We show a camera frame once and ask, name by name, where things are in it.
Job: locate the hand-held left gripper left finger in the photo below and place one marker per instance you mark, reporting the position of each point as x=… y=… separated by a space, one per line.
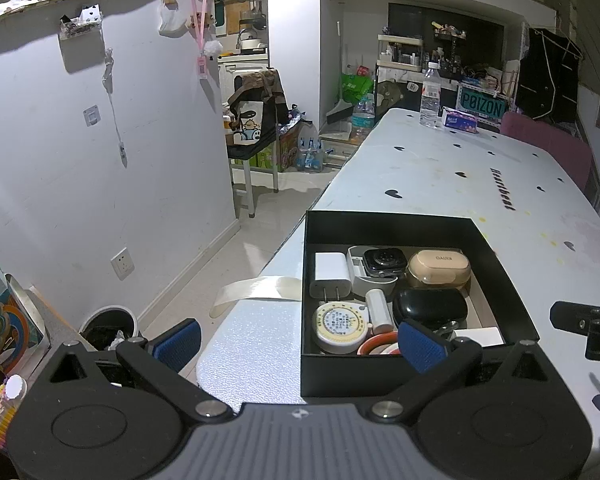
x=180 y=341

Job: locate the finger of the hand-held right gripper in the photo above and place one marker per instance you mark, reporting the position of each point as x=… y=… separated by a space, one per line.
x=575 y=312

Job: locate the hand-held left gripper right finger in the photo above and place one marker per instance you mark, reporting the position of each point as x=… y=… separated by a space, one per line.
x=420 y=346

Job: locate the black earbud case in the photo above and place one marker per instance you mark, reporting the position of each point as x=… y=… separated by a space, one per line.
x=427 y=307

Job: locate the white orange scissors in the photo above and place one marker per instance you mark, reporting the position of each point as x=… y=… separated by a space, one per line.
x=375 y=342

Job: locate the white plastic cylinder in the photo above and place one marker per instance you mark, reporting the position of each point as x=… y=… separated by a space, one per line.
x=379 y=310

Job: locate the grey plastic holder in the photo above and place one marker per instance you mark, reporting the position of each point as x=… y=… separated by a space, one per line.
x=367 y=286

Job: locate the beige earbud case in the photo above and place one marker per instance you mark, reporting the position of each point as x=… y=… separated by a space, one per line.
x=437 y=267

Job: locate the black smartwatch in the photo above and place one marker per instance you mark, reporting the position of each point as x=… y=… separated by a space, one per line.
x=385 y=260

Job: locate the white wall charger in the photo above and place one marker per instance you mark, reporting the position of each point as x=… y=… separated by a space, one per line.
x=330 y=270

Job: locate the black cardboard box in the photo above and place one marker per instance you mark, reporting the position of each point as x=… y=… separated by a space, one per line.
x=380 y=230

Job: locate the white trash bin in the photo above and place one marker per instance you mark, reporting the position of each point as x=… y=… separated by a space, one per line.
x=105 y=327

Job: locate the pink chair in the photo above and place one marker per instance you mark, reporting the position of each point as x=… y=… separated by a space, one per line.
x=550 y=145

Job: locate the white metal chair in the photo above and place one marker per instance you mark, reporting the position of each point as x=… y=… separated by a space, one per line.
x=250 y=185

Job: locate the colorful patterned box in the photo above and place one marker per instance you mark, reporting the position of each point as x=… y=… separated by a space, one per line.
x=5 y=320

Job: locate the green white carton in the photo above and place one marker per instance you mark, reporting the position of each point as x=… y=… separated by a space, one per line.
x=262 y=158

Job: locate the pack of water bottles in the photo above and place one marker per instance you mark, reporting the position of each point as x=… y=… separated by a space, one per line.
x=310 y=156

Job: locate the blue tissue pack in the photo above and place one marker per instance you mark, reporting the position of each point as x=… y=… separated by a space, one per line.
x=459 y=120

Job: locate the black vest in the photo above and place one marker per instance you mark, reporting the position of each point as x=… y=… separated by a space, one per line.
x=547 y=80

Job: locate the cartoon print tote bag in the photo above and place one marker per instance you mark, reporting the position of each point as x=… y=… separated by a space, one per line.
x=250 y=125

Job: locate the colorful printed carton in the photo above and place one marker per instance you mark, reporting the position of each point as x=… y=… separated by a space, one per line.
x=291 y=142

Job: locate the teal sign plate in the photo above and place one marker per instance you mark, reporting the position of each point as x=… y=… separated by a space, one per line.
x=480 y=102

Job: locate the large water jug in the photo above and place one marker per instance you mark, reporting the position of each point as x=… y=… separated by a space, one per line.
x=364 y=117

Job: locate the clear water bottle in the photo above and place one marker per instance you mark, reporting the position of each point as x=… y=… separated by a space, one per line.
x=430 y=100

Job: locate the broom with dustpan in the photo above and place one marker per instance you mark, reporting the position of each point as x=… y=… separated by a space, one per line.
x=339 y=110

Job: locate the green shopping bag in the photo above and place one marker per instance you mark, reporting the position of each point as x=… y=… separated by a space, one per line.
x=355 y=87

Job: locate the white desktop rack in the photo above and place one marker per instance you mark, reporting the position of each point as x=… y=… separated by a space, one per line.
x=400 y=67

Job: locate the black cosmetics rack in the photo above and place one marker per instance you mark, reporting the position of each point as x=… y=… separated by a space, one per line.
x=450 y=55

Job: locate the white plush toy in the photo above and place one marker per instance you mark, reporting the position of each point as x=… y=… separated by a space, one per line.
x=213 y=49

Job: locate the metal kettle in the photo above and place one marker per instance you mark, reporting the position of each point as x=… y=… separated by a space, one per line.
x=249 y=37

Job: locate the white hanging cloth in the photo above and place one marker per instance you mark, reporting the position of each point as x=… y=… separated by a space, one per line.
x=172 y=21

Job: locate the wooden cutting board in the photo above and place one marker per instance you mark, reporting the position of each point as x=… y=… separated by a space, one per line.
x=236 y=16

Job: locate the white wall socket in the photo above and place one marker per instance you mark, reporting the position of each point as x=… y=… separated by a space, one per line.
x=122 y=263

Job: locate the white adhesive wall hook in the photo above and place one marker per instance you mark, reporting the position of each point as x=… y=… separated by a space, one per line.
x=92 y=115

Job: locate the clear acrylic wall holder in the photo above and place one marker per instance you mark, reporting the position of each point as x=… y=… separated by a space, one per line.
x=80 y=24

